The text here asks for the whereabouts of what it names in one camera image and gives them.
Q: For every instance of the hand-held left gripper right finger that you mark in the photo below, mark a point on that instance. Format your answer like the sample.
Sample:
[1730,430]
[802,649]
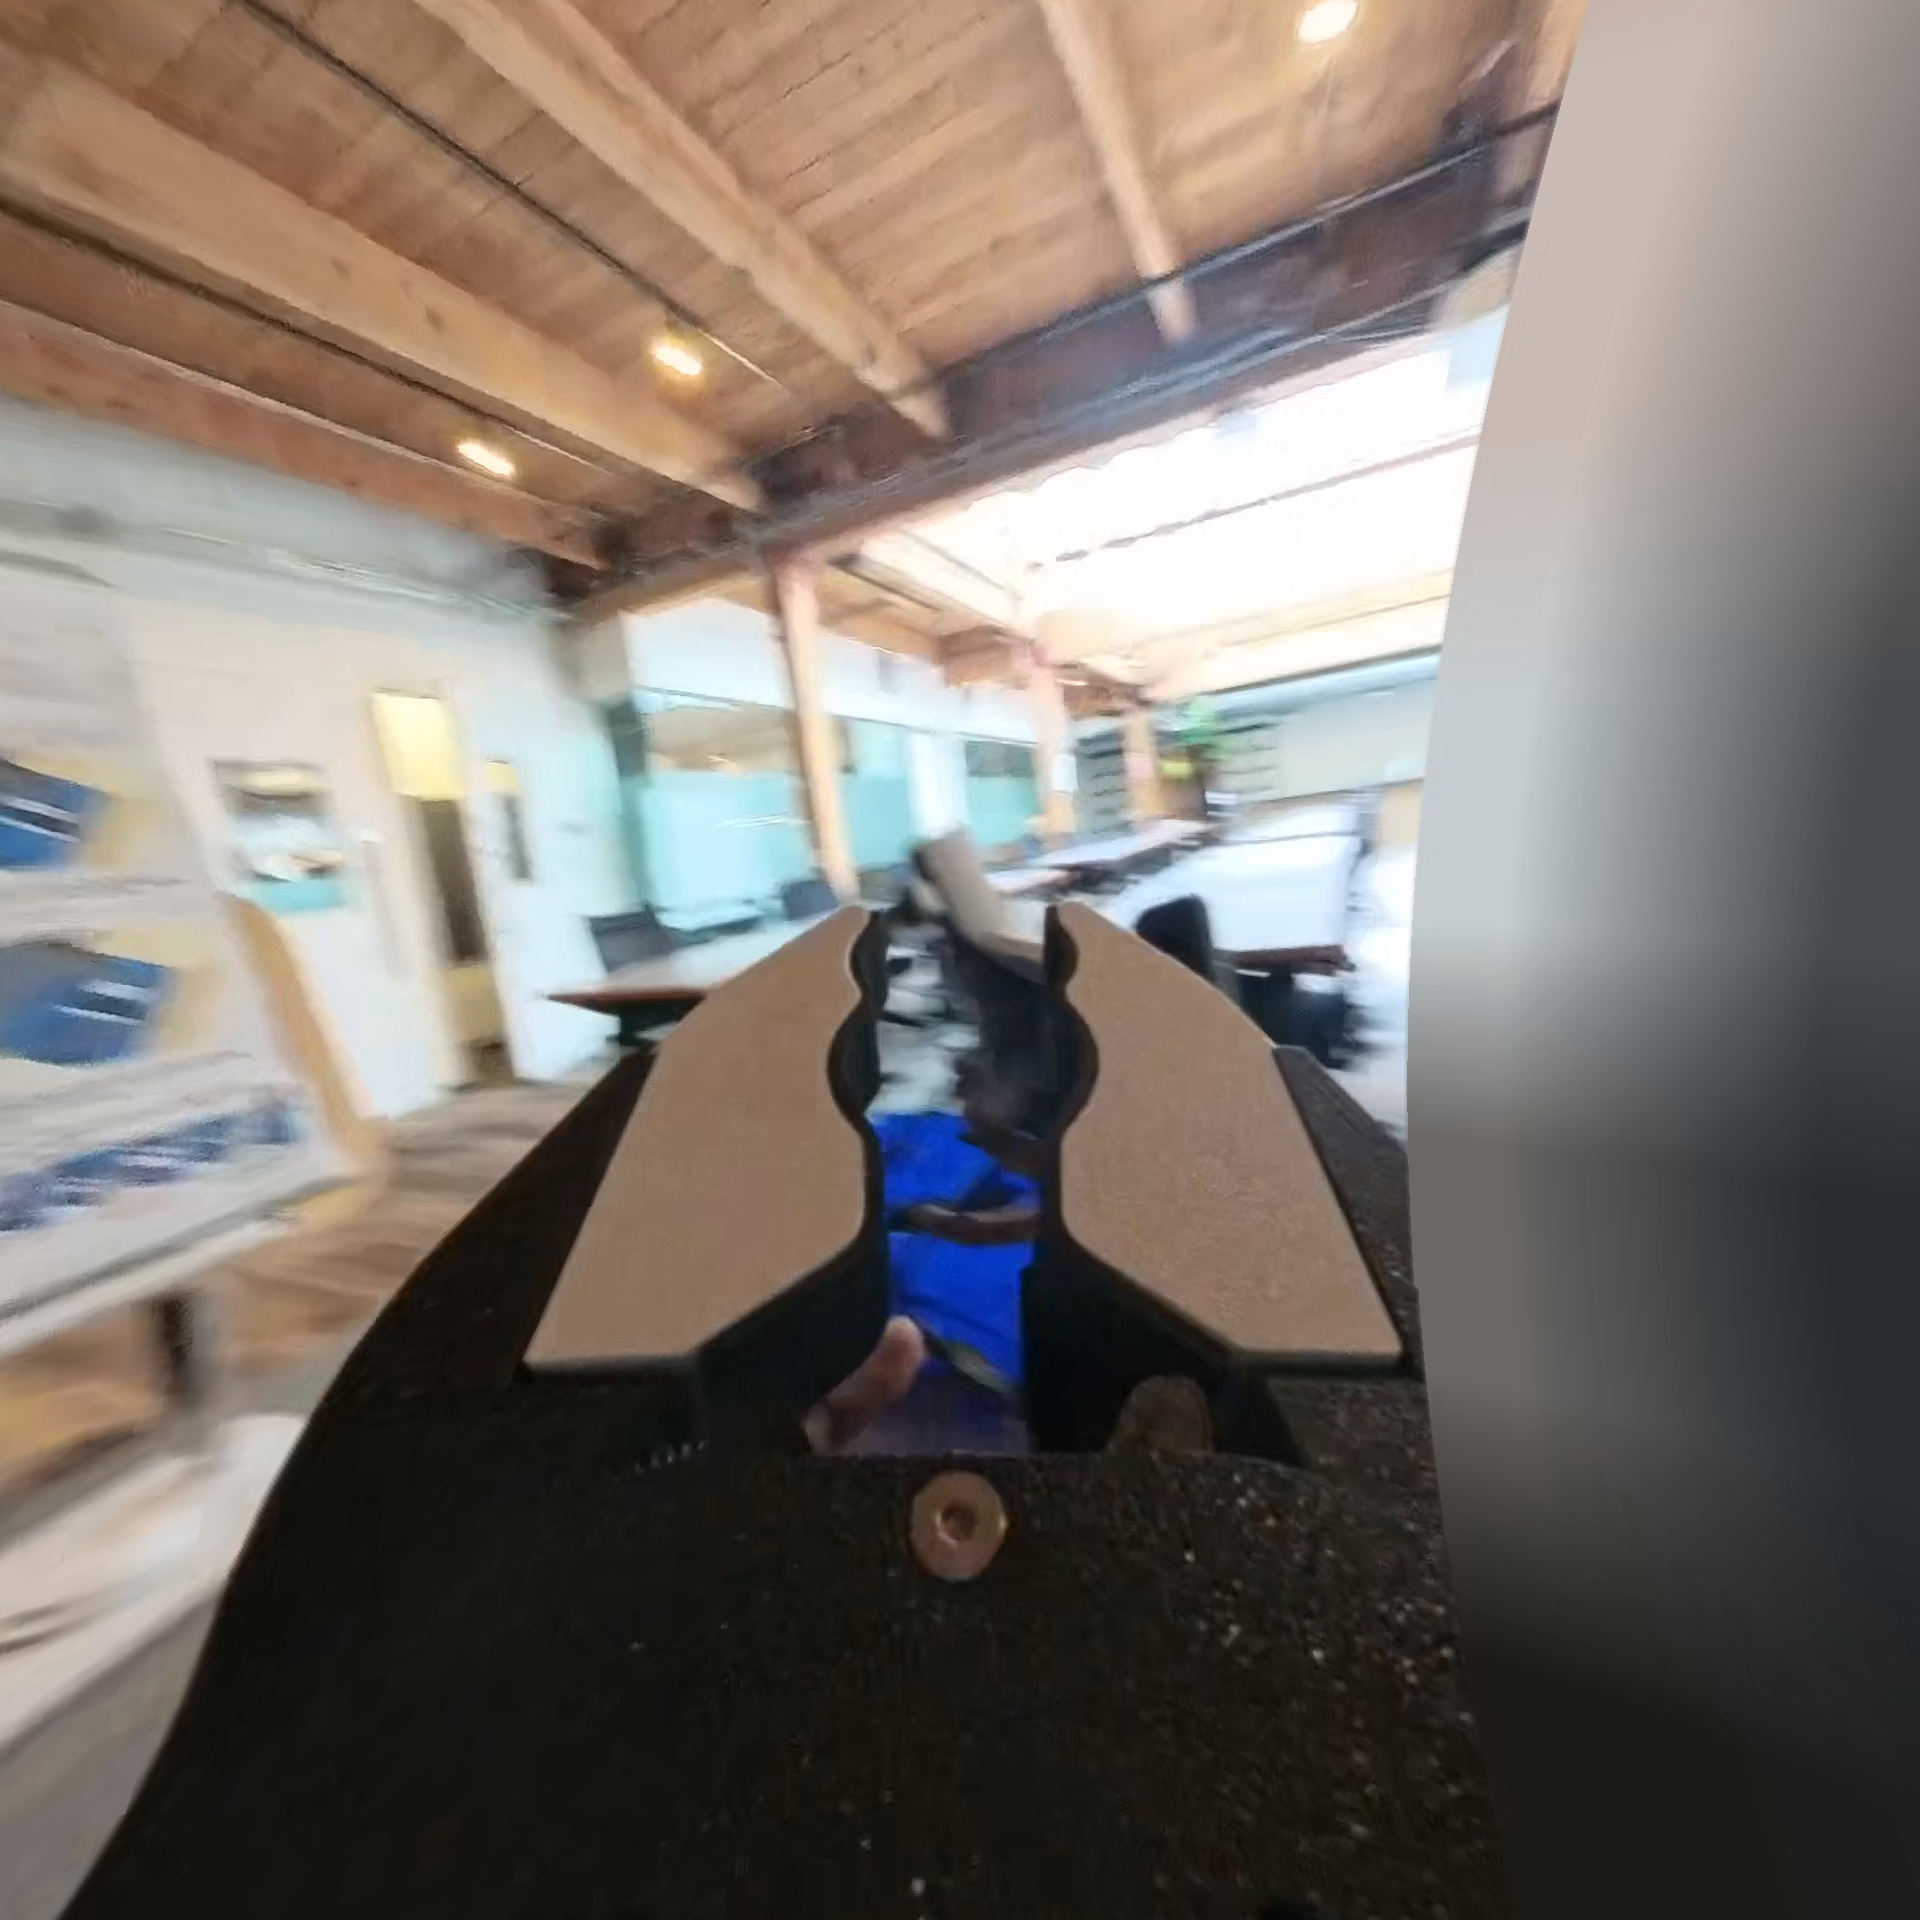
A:
[1216,1186]

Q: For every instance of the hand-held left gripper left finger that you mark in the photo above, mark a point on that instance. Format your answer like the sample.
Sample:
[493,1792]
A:
[720,1186]

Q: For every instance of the blue plastic bin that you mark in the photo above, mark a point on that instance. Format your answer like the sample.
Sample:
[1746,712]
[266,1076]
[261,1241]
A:
[956,1260]

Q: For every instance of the black office chair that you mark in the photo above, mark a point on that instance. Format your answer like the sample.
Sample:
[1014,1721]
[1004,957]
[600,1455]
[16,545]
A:
[1275,991]

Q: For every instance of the wooden office desk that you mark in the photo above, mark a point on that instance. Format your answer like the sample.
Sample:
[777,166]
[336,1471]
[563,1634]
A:
[674,985]
[1275,895]

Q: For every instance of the wooden support column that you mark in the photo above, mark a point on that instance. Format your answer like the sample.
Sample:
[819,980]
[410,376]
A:
[813,720]

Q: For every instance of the printed paper sheet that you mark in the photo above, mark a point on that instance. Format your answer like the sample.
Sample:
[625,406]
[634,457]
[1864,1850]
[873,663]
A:
[105,960]

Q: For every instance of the ceiling spot lamp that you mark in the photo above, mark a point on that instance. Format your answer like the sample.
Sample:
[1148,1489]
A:
[680,354]

